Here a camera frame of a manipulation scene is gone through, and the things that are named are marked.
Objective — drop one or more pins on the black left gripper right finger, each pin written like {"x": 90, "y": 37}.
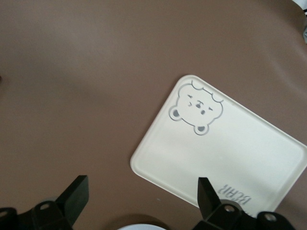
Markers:
{"x": 216, "y": 215}

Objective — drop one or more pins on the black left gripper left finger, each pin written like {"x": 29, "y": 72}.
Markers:
{"x": 67, "y": 208}

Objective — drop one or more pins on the pale lilac round plate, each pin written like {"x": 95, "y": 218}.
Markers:
{"x": 140, "y": 227}

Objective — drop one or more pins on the cream bear print tray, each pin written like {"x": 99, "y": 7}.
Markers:
{"x": 216, "y": 148}

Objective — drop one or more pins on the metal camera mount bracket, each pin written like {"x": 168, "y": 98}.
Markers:
{"x": 305, "y": 36}

